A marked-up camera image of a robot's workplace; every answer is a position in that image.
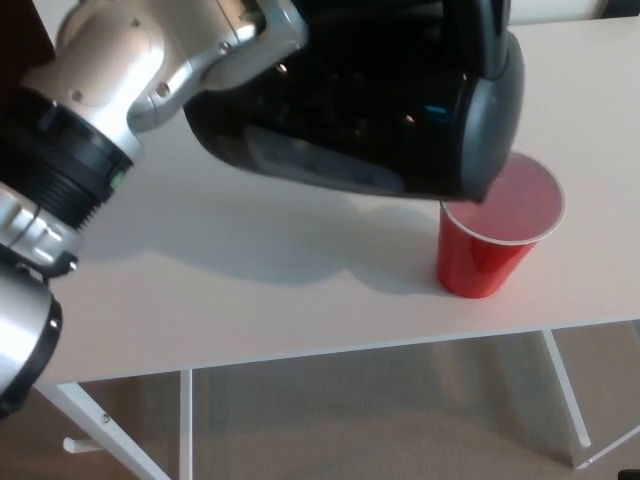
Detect white table leg frame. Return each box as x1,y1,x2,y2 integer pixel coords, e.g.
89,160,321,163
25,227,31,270
35,368,195,480
541,319,640,480

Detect black cabinet handle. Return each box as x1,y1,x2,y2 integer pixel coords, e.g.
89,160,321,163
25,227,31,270
602,0,640,19

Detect red plastic cup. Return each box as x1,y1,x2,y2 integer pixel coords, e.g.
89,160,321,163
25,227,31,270
435,152,566,301

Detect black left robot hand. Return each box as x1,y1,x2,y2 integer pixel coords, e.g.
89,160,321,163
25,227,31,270
272,0,451,71

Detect dark brown wooden panel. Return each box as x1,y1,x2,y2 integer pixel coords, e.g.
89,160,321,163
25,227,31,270
0,0,57,69

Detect black electric kettle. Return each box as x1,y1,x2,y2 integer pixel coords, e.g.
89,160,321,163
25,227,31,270
182,0,527,205

